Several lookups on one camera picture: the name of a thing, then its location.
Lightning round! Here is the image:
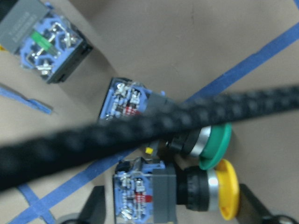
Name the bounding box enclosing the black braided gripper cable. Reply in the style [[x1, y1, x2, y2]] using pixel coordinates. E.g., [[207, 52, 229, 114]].
[[0, 85, 299, 192]]

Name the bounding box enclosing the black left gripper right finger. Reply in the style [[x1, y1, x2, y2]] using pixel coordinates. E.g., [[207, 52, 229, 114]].
[[237, 183, 279, 224]]

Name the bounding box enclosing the green button beside cylinder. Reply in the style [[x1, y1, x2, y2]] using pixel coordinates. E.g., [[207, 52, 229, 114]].
[[0, 0, 93, 84]]

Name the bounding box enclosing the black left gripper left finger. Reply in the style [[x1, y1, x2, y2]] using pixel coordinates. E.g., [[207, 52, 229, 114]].
[[79, 186, 106, 224]]

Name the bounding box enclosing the loose blue tape strip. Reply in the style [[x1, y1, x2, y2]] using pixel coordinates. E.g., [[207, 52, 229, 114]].
[[0, 84, 52, 114]]

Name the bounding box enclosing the green push button switch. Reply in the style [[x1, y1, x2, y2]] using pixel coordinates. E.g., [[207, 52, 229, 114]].
[[98, 77, 232, 170]]

